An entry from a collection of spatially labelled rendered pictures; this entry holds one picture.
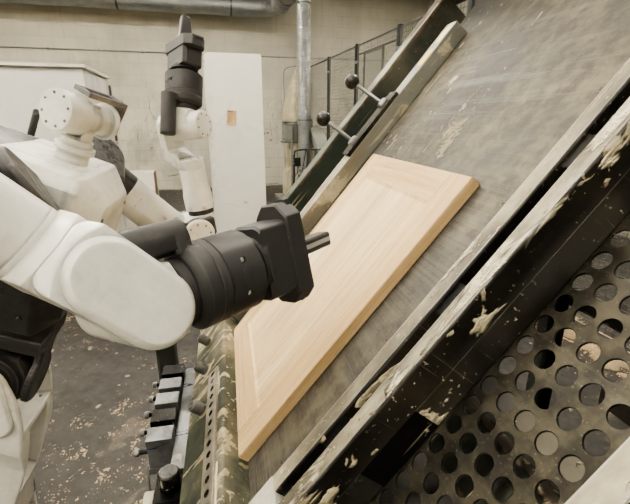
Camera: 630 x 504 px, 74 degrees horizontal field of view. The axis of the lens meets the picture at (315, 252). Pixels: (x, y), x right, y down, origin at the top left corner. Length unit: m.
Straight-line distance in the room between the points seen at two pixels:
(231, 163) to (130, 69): 4.82
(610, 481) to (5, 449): 0.95
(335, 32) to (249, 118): 5.28
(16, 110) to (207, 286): 3.15
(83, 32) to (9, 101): 6.07
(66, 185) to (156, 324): 0.42
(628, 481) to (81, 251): 0.36
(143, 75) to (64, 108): 8.48
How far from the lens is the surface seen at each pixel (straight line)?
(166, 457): 1.06
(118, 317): 0.35
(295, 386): 0.70
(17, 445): 1.03
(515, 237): 0.43
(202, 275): 0.40
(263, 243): 0.46
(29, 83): 3.47
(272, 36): 9.46
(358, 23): 10.00
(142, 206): 1.06
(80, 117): 0.80
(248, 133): 4.82
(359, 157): 1.12
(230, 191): 4.86
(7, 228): 0.36
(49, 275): 0.35
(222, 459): 0.74
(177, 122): 1.08
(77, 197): 0.74
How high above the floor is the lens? 1.41
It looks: 18 degrees down
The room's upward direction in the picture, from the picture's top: straight up
